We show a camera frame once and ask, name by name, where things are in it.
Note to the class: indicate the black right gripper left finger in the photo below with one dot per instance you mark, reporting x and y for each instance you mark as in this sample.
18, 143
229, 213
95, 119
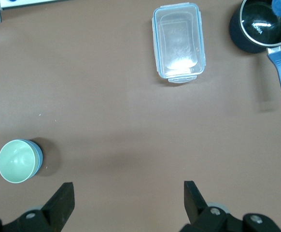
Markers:
60, 203

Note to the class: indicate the blue bowl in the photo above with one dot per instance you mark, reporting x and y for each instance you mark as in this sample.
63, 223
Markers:
40, 157

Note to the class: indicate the clear plastic food container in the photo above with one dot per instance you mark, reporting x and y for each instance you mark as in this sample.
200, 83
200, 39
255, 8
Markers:
178, 43

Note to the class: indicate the white table edge rail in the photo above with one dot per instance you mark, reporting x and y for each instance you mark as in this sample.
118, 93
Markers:
34, 3

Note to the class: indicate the green bowl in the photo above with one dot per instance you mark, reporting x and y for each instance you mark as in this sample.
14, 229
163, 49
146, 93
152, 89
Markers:
16, 162

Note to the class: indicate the glass lid with blue knob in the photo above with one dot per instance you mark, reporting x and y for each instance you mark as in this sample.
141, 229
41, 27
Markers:
263, 21

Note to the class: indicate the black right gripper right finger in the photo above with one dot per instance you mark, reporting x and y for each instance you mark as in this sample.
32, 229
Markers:
192, 200

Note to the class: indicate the brown table cover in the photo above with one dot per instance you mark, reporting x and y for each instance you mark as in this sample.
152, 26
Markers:
130, 133

